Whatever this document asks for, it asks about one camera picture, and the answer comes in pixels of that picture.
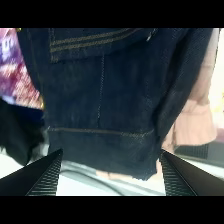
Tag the dark blue denim jacket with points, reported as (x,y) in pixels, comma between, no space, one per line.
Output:
(106,100)

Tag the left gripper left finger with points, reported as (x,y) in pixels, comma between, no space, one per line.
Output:
(40,178)

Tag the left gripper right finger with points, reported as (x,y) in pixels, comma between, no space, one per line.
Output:
(186,178)

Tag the black garment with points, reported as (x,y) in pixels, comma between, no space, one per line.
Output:
(16,133)

